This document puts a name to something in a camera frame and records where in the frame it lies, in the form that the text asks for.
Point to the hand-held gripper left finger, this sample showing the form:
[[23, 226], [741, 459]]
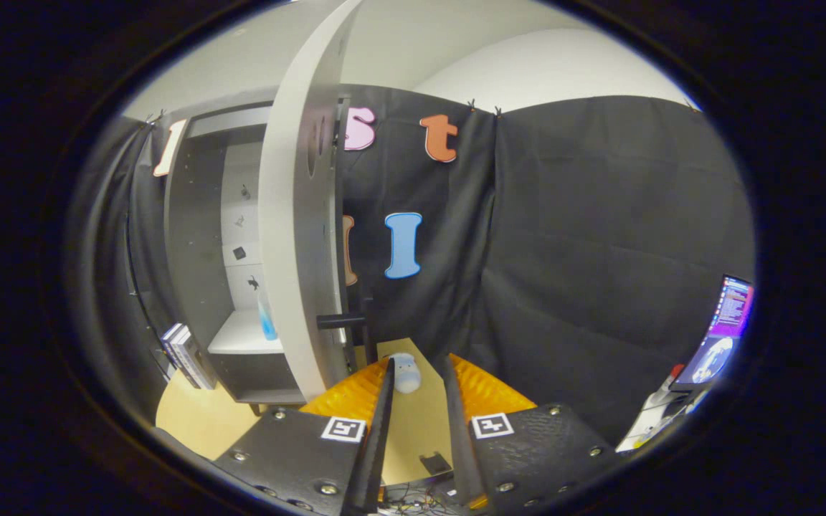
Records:
[[377, 451]]

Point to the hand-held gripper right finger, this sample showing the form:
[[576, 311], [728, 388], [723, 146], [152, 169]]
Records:
[[458, 444]]

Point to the clear bottle with blue liquid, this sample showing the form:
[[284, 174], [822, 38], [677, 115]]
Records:
[[268, 326]]

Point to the white cabinet door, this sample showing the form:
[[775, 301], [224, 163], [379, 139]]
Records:
[[291, 251]]

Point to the small white rounded object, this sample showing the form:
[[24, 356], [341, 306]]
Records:
[[406, 376]]

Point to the pale blue cover book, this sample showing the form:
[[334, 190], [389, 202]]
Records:
[[201, 365]]

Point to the white side desk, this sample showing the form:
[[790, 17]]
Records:
[[653, 423]]

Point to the white spine book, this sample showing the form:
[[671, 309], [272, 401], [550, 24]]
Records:
[[183, 355]]

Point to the small red object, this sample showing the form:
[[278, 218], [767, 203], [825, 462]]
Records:
[[676, 373]]

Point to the dark blue book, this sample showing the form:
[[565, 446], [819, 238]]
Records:
[[169, 340]]

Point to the black backdrop cloth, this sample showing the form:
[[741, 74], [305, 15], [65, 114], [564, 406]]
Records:
[[599, 251]]

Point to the computer monitor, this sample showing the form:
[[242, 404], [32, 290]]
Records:
[[718, 337]]

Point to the grey cabinet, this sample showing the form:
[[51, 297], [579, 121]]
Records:
[[194, 236]]

